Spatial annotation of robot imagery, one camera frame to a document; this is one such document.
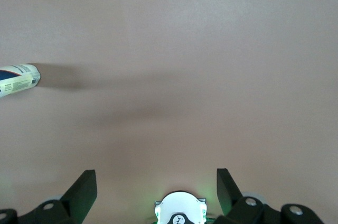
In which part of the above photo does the clear Wilson tennis ball can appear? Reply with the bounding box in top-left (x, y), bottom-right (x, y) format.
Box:
top-left (0, 63), bottom-right (42, 99)

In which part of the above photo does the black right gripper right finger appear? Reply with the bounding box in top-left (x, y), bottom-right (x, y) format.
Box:
top-left (212, 167), bottom-right (325, 224)

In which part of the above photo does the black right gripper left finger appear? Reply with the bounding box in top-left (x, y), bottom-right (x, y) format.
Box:
top-left (0, 170), bottom-right (98, 224)

